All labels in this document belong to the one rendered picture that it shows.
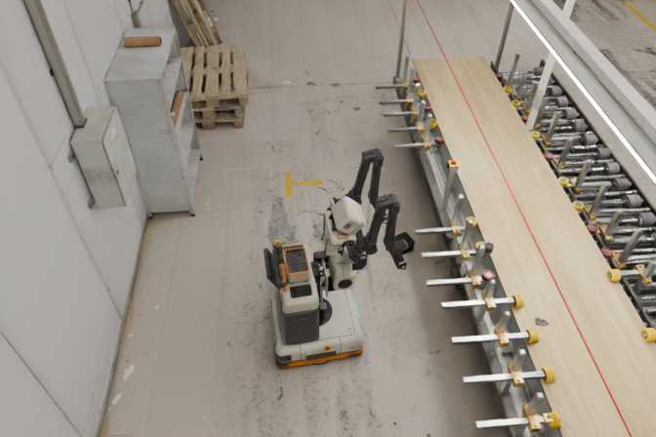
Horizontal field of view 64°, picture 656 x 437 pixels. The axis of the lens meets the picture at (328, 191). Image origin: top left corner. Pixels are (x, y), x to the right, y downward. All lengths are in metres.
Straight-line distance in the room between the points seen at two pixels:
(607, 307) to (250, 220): 3.14
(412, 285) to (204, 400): 1.94
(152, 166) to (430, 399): 3.03
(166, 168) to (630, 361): 3.83
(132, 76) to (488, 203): 2.96
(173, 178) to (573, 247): 3.39
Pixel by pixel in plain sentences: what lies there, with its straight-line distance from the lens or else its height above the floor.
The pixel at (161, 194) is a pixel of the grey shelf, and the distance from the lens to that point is 5.21.
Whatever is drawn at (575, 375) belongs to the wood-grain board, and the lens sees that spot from 3.52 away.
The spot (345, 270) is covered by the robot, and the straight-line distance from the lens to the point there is 3.65.
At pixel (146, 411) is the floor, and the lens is 4.30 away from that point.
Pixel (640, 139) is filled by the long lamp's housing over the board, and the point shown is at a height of 2.38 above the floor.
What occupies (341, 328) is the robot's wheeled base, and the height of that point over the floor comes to 0.28.
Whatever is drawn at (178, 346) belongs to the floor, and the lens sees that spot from 4.49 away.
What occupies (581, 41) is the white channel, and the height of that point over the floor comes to 2.46.
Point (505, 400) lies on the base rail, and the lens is 3.53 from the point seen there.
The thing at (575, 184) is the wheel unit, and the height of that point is 0.88.
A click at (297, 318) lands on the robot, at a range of 3.74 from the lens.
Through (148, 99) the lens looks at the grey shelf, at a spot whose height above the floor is 1.36.
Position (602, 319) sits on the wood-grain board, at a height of 0.90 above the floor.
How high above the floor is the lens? 3.75
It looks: 43 degrees down
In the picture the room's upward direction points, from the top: straight up
